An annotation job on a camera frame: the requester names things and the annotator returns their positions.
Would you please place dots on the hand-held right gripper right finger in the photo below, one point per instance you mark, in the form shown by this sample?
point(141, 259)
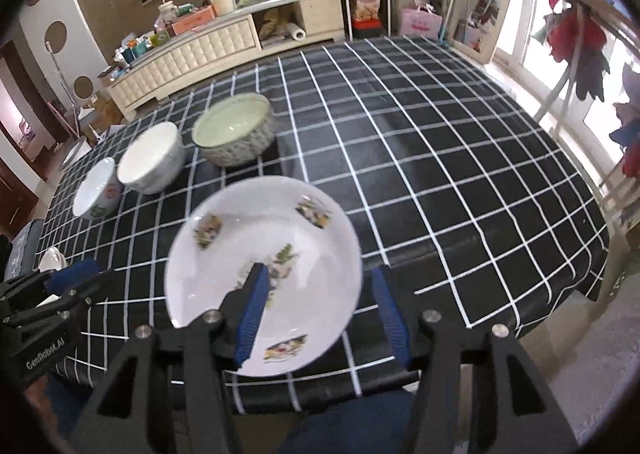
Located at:
point(392, 319)

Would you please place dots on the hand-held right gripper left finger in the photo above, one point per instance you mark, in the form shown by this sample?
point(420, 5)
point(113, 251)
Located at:
point(252, 316)

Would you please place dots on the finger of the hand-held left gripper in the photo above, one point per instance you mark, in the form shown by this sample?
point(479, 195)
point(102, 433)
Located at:
point(72, 276)

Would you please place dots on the white floral plate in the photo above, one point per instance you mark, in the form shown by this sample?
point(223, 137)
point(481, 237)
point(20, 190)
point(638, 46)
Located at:
point(280, 234)

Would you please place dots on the small floral bowl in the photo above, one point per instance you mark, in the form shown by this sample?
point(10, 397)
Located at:
point(95, 186)

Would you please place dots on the white bowl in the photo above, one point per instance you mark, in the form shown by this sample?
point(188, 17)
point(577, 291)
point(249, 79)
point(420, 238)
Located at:
point(150, 157)

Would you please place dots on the green patterned bowl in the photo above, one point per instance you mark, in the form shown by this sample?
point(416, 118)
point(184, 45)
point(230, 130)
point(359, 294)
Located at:
point(230, 127)

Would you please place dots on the grey-blue chair cover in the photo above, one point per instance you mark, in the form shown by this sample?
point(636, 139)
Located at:
point(25, 246)

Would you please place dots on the person's blue trouser leg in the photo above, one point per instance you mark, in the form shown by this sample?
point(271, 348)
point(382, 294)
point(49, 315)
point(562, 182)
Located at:
point(350, 424)

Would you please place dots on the white basin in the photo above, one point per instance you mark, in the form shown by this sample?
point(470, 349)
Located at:
point(75, 155)

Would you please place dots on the black white checked tablecloth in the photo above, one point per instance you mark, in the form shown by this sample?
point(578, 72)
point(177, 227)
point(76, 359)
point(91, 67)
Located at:
point(425, 159)

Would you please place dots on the cardboard box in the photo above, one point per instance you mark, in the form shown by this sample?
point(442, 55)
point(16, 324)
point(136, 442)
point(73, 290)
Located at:
point(106, 110)

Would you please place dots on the white standing pole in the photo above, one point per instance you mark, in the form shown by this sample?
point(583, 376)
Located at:
point(60, 84)

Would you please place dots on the cream TV cabinet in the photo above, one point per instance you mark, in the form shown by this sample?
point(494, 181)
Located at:
point(200, 57)

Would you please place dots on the orange box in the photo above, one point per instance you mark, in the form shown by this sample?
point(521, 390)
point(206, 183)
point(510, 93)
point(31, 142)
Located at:
point(192, 20)

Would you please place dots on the white paper roll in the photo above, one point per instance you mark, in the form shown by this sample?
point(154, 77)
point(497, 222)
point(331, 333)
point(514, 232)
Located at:
point(296, 32)

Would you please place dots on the red box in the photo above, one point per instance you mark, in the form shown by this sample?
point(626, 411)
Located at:
point(367, 28)

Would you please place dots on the pink bag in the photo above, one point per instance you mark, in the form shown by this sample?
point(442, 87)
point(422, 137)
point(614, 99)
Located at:
point(420, 23)

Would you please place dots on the cream round jar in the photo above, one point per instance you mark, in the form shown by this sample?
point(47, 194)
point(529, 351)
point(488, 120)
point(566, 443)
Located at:
point(222, 3)

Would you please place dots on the red hanging garment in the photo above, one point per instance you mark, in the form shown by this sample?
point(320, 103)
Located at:
point(575, 44)

